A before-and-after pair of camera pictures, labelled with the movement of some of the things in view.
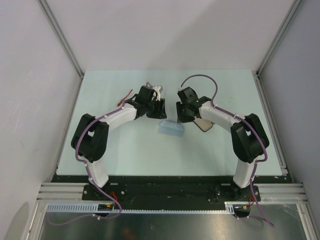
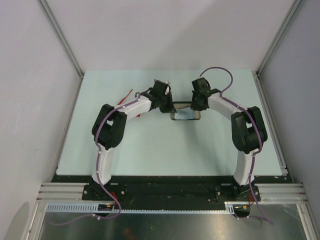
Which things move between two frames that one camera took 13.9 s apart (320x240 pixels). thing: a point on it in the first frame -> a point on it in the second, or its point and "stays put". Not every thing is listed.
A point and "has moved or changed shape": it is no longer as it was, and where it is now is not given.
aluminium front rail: x=281 y=193 stays put
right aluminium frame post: x=294 y=7 stays put
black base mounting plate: x=172 y=192 stays put
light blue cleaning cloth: x=171 y=128 has moved or changed shape
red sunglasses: x=122 y=102 stays put
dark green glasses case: x=204 y=125 has moved or changed shape
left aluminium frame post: x=61 y=36 stays put
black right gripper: x=181 y=117 -> x=194 y=106
